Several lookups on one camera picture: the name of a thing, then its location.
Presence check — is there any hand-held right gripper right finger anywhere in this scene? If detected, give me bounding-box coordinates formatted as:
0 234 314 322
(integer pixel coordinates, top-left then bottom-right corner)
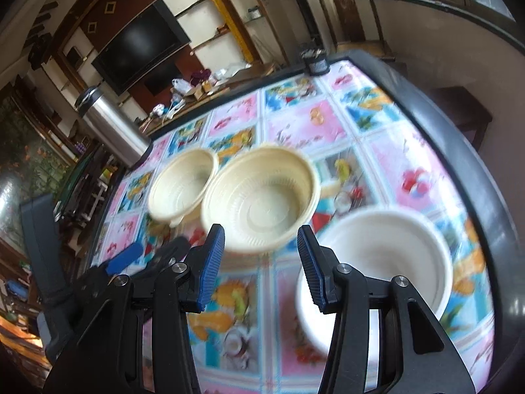
297 226 476 394

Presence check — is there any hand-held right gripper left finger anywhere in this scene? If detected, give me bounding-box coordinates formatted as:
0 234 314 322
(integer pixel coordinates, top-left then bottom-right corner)
44 224 225 394

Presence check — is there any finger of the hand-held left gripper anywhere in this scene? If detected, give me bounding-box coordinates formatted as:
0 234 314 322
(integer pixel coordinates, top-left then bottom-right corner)
131 236 193 288
105 243 143 275

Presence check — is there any cream plastic bowl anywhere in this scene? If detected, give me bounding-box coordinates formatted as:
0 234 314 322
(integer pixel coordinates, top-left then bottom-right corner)
201 143 342 254
147 148 220 227

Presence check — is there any white foam bowl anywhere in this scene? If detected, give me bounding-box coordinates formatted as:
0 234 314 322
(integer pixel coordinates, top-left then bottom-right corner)
295 209 454 358

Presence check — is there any green mahjong table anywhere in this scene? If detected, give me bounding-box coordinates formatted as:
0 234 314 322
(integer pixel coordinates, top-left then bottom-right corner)
57 148 124 230

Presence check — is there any stainless steel thermos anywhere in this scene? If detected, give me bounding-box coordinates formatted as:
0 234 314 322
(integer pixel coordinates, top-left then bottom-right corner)
74 86 153 169

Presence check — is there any printed checked tablecloth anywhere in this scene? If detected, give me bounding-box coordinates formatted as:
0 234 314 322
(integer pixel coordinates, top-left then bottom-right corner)
92 61 497 394

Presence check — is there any wooden television cabinet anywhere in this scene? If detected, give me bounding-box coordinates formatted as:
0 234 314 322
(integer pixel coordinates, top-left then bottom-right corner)
139 63 280 134

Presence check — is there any black-rimmed table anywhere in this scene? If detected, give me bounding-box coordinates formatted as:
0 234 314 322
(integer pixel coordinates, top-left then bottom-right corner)
82 49 525 394

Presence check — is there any black flat television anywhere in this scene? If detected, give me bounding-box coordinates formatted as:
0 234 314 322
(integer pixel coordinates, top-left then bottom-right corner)
91 0 191 96

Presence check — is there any small black device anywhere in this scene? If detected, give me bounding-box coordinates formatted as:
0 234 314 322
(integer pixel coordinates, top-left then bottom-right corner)
301 45 330 76

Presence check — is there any low wooden stool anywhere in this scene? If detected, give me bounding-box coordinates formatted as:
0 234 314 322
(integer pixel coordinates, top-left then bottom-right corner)
435 86 493 150

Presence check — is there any dark wooden chair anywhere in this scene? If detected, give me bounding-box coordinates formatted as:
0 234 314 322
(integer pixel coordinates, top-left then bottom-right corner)
308 0 396 60

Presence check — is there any floral wall mural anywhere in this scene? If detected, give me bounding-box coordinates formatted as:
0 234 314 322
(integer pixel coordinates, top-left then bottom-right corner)
0 90 74 198

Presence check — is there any wooden wall shelf unit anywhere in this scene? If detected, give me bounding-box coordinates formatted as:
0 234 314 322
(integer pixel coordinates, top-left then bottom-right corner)
156 0 288 66

